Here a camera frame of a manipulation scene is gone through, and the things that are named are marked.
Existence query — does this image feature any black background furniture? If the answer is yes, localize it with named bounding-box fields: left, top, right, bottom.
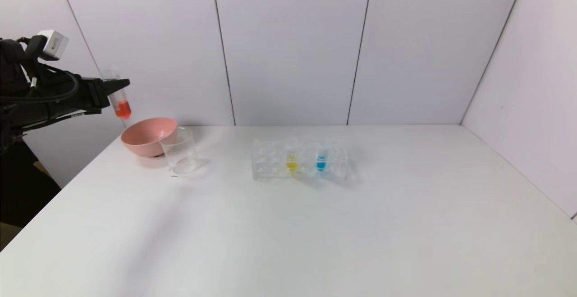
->
left=0, top=139, right=62, bottom=228

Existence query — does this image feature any pink plastic bowl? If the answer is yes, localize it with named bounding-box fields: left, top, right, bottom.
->
left=120, top=117, right=179, bottom=158

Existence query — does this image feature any yellow pigment test tube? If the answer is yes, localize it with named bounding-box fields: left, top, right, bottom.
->
left=286, top=137, right=299, bottom=174

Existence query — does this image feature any clear glass beaker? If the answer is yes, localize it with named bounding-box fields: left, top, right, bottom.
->
left=159, top=127, right=201, bottom=175

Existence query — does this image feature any red pigment test tube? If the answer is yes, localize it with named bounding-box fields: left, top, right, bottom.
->
left=103, top=66, right=133, bottom=120

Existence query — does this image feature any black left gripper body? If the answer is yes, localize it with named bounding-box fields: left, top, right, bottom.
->
left=48, top=74, right=110, bottom=117

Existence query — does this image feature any clear acrylic test tube rack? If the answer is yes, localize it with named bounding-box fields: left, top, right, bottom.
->
left=251, top=137, right=359, bottom=183

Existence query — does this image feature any blue pigment test tube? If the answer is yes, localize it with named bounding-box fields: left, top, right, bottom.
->
left=315, top=137, right=329, bottom=172

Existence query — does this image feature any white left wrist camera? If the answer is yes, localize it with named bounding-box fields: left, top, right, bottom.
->
left=37, top=30, right=70, bottom=61

